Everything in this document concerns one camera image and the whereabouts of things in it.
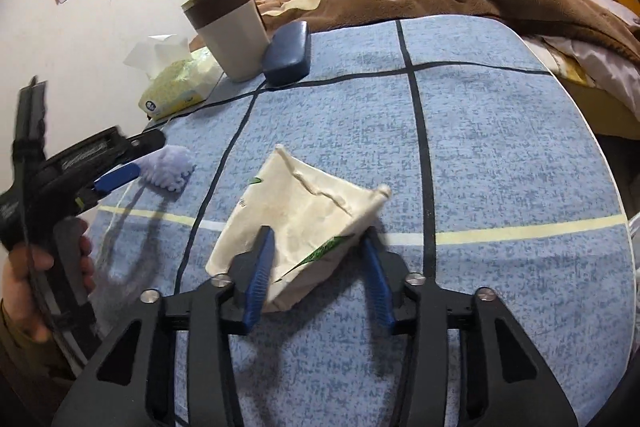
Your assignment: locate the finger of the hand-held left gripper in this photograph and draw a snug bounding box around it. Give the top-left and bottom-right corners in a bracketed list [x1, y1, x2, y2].
[72, 159, 142, 212]
[114, 128, 167, 160]

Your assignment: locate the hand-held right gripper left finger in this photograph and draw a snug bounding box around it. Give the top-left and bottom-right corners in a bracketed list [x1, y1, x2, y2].
[50, 226, 276, 427]

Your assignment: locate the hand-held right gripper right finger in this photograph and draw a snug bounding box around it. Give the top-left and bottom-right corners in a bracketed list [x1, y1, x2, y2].
[361, 227, 581, 427]

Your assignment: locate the purple fluffy cloth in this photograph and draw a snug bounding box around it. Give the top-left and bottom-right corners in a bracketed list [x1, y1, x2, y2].
[137, 145, 196, 194]

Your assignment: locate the white cloth bag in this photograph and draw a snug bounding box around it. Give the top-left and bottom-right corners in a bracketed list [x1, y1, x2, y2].
[205, 144, 393, 313]

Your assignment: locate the person's left forearm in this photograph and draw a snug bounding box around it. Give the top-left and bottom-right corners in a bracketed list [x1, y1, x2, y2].
[0, 297, 76, 413]

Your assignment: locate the person's left hand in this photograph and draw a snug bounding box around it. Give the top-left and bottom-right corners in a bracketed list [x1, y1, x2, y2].
[0, 217, 97, 343]

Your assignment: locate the yellow tissue pack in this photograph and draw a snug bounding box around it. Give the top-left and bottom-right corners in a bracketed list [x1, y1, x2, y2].
[124, 34, 223, 120]

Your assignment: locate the beige cup with brown band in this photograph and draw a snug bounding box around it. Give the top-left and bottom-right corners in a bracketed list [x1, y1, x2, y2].
[181, 0, 271, 82]

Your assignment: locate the blue glasses case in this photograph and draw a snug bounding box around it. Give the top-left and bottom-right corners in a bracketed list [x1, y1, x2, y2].
[261, 21, 312, 88]

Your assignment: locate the blue checked tablecloth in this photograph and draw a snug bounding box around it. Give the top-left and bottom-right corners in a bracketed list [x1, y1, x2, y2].
[85, 14, 636, 427]

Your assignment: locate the pale pink duvet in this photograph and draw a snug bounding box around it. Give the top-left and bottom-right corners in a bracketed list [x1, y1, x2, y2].
[505, 0, 640, 118]

